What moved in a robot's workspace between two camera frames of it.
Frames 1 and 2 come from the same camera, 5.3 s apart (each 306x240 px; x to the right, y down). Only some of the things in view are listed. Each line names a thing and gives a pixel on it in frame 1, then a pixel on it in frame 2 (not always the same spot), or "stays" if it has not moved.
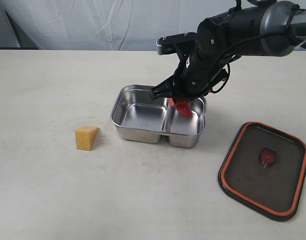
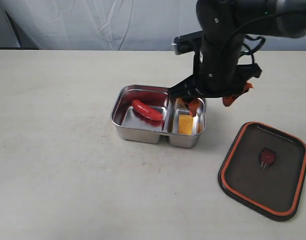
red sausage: [182, 105] → [147, 111]
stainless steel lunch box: [139, 116] stays
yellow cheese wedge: [85, 136] → [186, 124]
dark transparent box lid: [266, 168] stays
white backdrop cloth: [97, 25] stays
